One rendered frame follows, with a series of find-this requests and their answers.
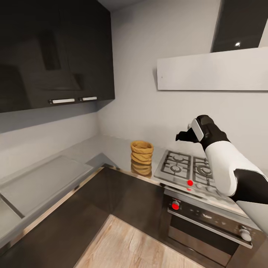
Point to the burner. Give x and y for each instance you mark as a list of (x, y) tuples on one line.
[(188, 171)]

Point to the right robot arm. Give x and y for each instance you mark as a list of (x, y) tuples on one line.
[(233, 174)]

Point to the drop in sink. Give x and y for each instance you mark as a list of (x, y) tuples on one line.
[(23, 195)]

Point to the cabinet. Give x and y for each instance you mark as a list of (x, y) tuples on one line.
[(54, 53)]

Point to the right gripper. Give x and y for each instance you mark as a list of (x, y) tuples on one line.
[(185, 136)]

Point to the oven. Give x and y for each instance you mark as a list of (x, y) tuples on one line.
[(219, 238)]

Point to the popcorn bag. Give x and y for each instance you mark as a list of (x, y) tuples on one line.
[(142, 152)]

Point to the range hood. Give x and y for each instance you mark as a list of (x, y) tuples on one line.
[(237, 62)]

